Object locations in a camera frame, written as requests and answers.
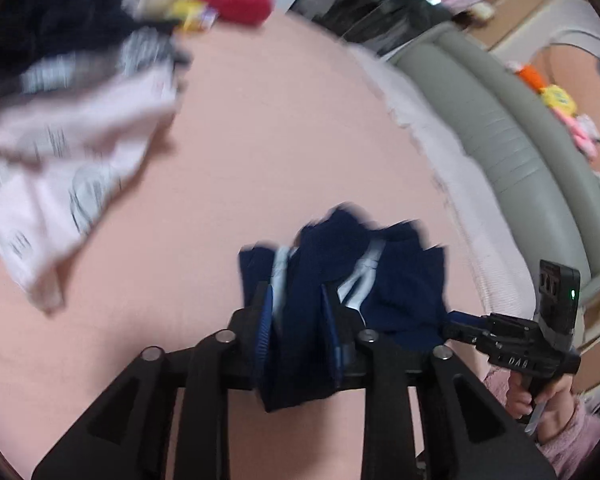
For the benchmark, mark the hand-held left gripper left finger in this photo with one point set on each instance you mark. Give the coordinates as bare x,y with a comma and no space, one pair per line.
262,340

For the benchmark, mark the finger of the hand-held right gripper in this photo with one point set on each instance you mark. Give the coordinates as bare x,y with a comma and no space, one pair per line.
460,335
462,316

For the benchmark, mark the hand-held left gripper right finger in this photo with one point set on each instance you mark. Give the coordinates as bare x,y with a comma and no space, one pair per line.
330,340

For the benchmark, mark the navy shorts with white stripes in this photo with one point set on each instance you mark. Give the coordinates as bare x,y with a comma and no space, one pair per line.
330,260

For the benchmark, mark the person's right forearm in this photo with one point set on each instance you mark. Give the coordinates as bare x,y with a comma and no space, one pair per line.
575,440

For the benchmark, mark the person's right hand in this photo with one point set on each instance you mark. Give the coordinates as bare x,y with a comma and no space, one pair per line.
555,410

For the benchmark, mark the pale pink pillow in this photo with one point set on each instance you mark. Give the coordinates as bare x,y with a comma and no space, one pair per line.
480,220

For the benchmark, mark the grey padded headboard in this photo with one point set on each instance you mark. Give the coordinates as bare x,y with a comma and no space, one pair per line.
505,125

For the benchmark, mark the white cat plush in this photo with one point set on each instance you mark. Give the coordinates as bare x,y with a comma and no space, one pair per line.
587,124

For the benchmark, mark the yellow sponge plush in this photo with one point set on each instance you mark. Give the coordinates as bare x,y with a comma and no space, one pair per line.
557,97

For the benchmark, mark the orange carrot plush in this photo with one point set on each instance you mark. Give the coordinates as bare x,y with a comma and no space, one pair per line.
530,74

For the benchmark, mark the light pink printed shirt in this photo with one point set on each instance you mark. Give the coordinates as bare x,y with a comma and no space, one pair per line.
80,160

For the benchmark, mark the small beige plush toy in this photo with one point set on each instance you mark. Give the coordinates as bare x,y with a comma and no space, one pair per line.
480,10

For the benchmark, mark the glass door wardrobe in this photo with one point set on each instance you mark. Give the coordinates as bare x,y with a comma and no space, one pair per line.
360,5

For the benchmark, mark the yellow packet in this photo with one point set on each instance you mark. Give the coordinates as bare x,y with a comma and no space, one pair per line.
192,15

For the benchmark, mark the red plush toy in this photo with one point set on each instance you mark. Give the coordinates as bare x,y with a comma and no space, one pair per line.
240,0

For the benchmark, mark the dark navy garment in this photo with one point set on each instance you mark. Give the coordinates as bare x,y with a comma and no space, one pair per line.
55,15

